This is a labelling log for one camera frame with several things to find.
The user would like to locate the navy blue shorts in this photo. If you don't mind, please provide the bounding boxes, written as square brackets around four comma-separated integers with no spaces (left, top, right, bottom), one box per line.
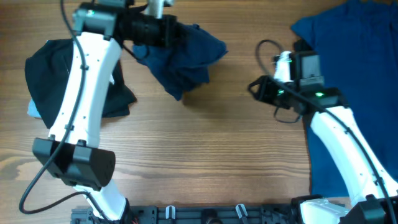
[132,24,228,101]

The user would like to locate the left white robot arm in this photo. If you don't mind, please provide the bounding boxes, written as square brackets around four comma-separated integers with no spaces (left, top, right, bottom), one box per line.
[32,0,177,223]

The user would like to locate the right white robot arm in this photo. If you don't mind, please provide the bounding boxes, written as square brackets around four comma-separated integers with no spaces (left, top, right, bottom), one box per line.
[248,50,397,223]

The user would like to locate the black folded clothes pile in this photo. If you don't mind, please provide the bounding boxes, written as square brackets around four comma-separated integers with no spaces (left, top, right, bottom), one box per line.
[25,39,137,129]

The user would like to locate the black garment under shirt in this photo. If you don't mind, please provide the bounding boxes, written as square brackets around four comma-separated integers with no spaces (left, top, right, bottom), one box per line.
[293,39,313,52]

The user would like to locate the blue polo shirt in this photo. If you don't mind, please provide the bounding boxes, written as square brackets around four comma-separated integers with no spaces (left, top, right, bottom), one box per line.
[291,1,397,179]

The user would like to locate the light blue cloth corner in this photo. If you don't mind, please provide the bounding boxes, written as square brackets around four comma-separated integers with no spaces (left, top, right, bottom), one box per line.
[27,99,41,119]

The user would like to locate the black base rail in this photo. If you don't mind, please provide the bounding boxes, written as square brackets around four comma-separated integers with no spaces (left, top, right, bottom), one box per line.
[70,202,299,224]

